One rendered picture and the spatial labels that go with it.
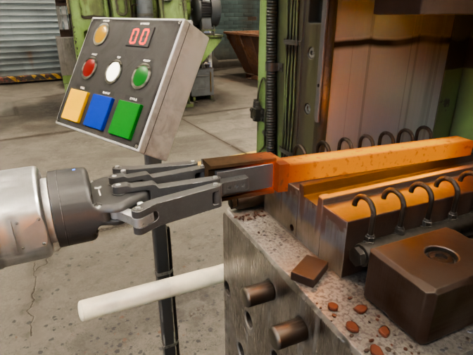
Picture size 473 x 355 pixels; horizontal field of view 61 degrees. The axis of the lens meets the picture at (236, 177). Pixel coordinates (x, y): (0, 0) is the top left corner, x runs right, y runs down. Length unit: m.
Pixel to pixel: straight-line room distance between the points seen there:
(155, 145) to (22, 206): 0.48
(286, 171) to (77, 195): 0.23
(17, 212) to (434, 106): 0.78
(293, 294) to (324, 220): 0.10
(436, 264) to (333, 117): 0.38
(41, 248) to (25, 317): 1.64
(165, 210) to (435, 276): 0.27
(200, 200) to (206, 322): 1.42
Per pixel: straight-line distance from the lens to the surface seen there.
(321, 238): 0.53
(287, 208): 0.59
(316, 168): 0.50
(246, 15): 9.85
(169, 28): 0.87
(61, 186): 0.40
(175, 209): 0.39
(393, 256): 0.45
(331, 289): 0.50
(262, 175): 0.46
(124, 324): 1.85
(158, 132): 0.83
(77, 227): 0.40
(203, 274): 0.98
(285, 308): 0.53
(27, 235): 0.39
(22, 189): 0.39
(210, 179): 0.42
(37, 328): 1.95
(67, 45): 5.57
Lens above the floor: 1.21
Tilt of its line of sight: 23 degrees down
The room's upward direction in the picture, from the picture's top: straight up
